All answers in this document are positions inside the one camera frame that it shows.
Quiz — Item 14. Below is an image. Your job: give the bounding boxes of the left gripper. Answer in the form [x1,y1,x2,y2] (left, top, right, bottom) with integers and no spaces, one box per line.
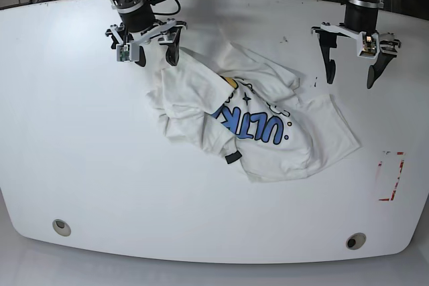
[311,0,401,89]

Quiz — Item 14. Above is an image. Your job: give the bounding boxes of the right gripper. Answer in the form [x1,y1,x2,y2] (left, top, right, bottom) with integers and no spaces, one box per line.
[105,3,187,67]

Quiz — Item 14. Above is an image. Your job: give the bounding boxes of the white printed T-shirt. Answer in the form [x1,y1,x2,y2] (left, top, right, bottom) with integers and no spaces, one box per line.
[147,44,360,182]

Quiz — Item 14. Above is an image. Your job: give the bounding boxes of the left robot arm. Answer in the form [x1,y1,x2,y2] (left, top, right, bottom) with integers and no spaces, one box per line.
[312,0,401,89]

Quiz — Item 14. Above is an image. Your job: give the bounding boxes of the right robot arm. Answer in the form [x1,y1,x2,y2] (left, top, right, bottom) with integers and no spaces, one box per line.
[105,0,187,67]

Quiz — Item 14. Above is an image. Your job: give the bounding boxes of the red tape rectangle marking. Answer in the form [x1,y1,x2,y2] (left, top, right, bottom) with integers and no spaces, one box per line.
[375,151,406,202]

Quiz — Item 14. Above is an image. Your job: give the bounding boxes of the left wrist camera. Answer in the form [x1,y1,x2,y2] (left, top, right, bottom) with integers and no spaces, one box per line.
[356,31,379,59]

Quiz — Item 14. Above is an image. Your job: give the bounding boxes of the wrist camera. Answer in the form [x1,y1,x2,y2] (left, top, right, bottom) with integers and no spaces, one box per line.
[356,31,379,59]
[116,44,131,62]

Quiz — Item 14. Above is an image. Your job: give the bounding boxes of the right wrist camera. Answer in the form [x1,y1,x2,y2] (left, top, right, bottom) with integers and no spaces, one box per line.
[116,44,131,62]

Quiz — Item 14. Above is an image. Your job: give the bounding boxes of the right table cable grommet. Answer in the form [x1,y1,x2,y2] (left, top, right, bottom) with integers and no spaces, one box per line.
[346,232,367,251]

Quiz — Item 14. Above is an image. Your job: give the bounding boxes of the table cable grommet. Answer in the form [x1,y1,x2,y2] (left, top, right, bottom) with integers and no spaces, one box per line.
[52,219,71,237]
[346,232,367,251]

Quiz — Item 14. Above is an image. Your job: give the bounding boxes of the left table cable grommet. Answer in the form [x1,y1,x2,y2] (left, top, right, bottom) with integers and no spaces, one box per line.
[52,219,71,237]

